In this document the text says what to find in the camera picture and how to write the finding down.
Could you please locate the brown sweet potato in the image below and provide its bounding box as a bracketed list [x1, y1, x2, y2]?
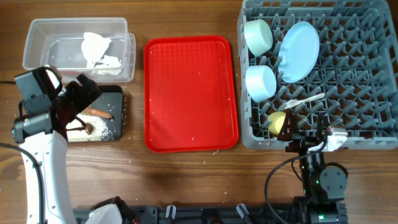
[81, 107, 113, 119]

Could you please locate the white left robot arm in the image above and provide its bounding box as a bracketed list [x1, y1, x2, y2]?
[12, 66, 122, 223]

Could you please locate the green bowl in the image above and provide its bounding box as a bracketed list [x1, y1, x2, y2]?
[244, 20, 273, 56]

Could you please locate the black rectangular tray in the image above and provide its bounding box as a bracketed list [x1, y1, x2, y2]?
[77, 85, 123, 141]

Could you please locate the clear plastic storage bin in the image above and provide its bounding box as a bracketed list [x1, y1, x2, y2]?
[22, 17, 136, 83]

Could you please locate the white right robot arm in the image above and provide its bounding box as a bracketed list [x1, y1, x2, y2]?
[277, 110, 348, 223]

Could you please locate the pile of rice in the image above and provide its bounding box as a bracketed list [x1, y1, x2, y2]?
[67, 114, 110, 142]

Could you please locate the grey dishwasher rack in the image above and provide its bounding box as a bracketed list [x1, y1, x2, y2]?
[237, 0, 397, 149]

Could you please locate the light blue plate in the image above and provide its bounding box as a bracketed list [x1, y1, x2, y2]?
[278, 22, 320, 83]

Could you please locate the white plastic spoon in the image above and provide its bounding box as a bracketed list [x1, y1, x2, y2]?
[285, 93, 325, 109]

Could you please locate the red serving tray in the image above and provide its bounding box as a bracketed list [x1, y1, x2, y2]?
[144, 35, 239, 153]

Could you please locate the yellow cup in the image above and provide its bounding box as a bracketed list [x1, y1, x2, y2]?
[268, 111, 286, 136]

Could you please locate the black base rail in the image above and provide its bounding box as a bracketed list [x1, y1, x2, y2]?
[73, 203, 348, 224]

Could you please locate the small blue bowl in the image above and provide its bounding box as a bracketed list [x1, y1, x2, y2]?
[245, 65, 277, 103]

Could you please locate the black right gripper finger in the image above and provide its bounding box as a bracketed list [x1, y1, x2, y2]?
[277, 110, 294, 141]
[316, 113, 330, 140]

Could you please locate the white napkin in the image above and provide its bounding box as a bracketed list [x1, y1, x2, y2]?
[81, 32, 121, 76]

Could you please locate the brown food scrap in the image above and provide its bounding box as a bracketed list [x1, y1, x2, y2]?
[85, 123, 93, 135]

